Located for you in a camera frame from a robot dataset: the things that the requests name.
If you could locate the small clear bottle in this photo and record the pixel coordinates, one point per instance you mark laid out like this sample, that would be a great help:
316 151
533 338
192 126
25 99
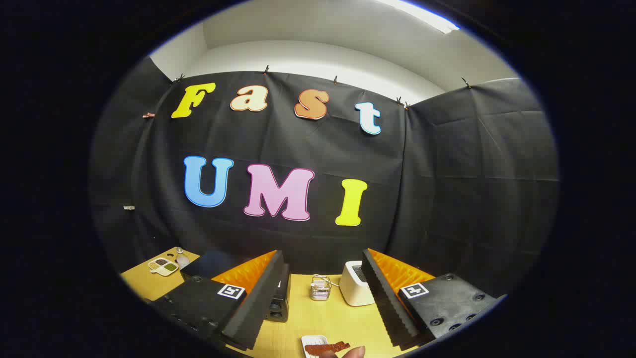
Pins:
182 259

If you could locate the white pop-up toaster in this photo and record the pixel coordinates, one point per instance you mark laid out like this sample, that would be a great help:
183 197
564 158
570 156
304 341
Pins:
354 291

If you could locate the black backdrop cloth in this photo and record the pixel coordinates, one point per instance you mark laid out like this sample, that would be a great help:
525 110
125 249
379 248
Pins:
298 144

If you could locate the white rectangular plate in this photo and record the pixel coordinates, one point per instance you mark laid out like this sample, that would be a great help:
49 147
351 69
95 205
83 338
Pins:
310 340

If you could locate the black toaster oven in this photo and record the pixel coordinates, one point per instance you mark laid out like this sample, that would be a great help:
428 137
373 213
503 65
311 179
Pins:
208 263

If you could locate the white divided spice tray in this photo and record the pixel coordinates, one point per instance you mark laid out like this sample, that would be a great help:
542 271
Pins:
163 266

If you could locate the red dried meat slice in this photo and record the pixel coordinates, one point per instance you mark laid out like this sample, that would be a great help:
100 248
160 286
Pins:
325 347

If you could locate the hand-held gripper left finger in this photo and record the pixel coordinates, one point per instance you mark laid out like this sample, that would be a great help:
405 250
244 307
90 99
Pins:
258 298

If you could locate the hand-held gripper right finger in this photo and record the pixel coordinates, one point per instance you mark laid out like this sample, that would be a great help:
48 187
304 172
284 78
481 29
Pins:
385 298

